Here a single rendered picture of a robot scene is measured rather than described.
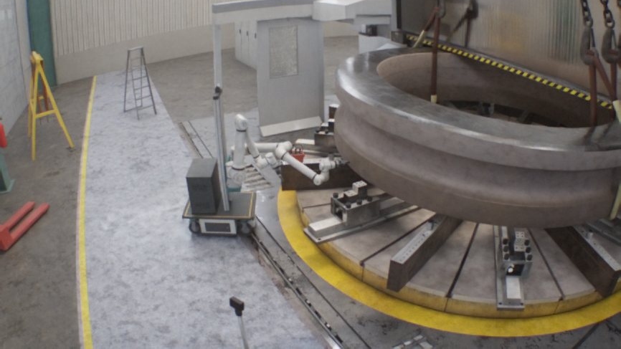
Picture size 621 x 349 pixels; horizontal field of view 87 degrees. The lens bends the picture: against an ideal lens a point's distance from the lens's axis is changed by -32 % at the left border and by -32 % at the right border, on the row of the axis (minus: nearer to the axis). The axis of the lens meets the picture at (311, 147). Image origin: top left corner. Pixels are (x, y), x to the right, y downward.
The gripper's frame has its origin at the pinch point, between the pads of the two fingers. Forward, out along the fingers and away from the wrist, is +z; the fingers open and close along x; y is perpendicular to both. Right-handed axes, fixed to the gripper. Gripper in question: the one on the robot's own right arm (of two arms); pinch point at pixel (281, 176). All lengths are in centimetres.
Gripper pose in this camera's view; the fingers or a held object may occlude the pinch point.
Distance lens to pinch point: 541.1
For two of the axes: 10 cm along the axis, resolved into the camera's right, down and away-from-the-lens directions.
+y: -9.0, 4.4, 0.3
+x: 2.0, 4.8, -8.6
